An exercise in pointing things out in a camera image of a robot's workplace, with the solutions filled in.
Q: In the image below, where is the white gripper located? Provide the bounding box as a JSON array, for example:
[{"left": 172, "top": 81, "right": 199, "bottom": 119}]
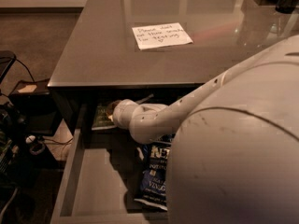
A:
[{"left": 106, "top": 99, "right": 138, "bottom": 129}]

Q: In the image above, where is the green jalapeno chip bag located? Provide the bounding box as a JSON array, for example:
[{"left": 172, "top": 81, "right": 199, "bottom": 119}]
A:
[{"left": 92, "top": 104, "right": 116, "bottom": 131}]

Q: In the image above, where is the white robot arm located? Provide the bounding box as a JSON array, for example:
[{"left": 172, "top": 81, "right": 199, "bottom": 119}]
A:
[{"left": 113, "top": 35, "right": 299, "bottom": 224}]

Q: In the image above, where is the rear blue Kettle chip bag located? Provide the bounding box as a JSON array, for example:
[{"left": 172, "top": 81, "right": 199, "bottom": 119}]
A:
[{"left": 135, "top": 93, "right": 154, "bottom": 105}]

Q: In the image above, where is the blue kettle chip bag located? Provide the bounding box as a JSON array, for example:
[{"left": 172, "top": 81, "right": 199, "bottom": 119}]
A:
[
  {"left": 135, "top": 93, "right": 154, "bottom": 105},
  {"left": 135, "top": 134, "right": 174, "bottom": 211}
]

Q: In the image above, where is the open grey drawer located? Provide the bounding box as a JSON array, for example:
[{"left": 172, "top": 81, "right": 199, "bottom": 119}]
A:
[{"left": 50, "top": 106, "right": 168, "bottom": 224}]

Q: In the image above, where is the grey counter cabinet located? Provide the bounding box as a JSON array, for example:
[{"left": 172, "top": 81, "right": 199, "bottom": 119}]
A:
[{"left": 49, "top": 0, "right": 299, "bottom": 129}]

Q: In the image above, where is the front blue Kettle chip bag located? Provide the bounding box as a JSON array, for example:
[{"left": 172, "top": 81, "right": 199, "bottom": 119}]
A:
[{"left": 135, "top": 134, "right": 174, "bottom": 211}]

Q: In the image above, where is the dark side table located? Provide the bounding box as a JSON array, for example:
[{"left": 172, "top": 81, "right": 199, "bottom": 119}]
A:
[{"left": 8, "top": 79, "right": 63, "bottom": 136}]

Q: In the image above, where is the white handwritten paper note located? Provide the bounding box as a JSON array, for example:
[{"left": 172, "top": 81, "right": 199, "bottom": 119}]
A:
[{"left": 132, "top": 22, "right": 192, "bottom": 50}]

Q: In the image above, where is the black equipment with cables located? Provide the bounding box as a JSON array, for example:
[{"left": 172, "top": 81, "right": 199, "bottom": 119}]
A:
[{"left": 0, "top": 49, "right": 48, "bottom": 224}]

